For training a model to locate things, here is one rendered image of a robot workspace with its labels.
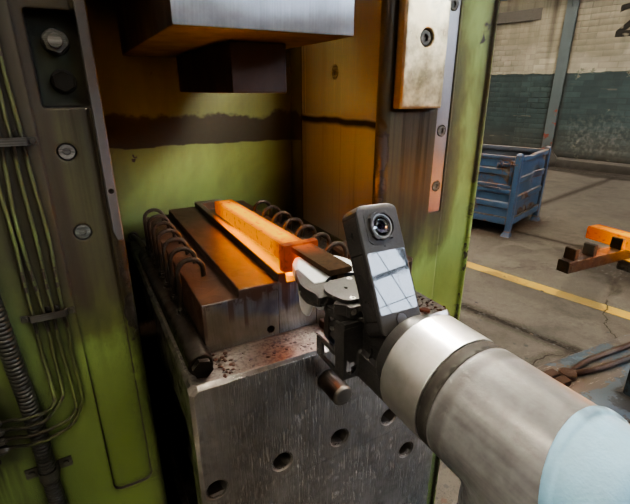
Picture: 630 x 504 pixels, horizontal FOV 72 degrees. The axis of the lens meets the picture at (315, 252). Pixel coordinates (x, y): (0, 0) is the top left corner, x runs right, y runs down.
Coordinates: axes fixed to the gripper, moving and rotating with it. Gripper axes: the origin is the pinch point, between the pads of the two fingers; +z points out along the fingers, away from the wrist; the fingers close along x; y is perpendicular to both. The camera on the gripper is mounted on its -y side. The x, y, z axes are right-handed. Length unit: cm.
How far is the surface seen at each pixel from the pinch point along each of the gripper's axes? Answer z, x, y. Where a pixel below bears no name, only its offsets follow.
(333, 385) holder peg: -5.9, 0.4, 14.7
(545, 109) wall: 433, 669, 19
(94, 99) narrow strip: 16.9, -19.2, -17.2
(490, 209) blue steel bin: 210, 294, 85
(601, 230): -2, 59, 5
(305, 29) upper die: 3.4, 1.5, -24.4
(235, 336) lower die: 2.8, -8.6, 10.1
